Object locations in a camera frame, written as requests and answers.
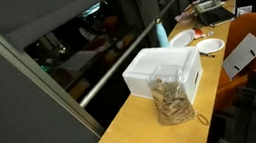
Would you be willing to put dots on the white plastic basket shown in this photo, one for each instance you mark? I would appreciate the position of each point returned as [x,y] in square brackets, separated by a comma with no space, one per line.
[166,58]

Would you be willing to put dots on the single tan rubber band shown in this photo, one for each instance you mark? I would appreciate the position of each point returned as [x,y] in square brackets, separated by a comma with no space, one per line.
[199,116]

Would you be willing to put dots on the metal handrail bar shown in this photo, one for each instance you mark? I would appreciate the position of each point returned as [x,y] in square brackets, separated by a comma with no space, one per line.
[111,72]

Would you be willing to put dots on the light blue water bottle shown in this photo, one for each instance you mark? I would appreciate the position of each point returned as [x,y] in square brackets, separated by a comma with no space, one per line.
[162,36]

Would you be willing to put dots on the clear bag of snacks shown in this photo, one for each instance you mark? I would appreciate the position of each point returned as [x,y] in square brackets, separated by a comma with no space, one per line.
[172,103]

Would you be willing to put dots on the white paper plate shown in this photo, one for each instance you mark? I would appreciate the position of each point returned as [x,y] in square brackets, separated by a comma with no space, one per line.
[182,38]
[210,45]

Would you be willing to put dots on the pink soft item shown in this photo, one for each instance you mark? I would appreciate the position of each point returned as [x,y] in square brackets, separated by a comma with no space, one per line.
[183,17]

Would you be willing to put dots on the black laptop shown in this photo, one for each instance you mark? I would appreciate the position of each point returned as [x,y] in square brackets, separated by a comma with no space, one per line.
[217,16]

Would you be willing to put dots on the grey slotted metal plate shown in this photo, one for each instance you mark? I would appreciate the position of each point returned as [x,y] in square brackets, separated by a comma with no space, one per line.
[243,55]

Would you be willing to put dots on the grey window frame post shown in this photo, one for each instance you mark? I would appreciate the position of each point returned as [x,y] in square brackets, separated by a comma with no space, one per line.
[147,7]

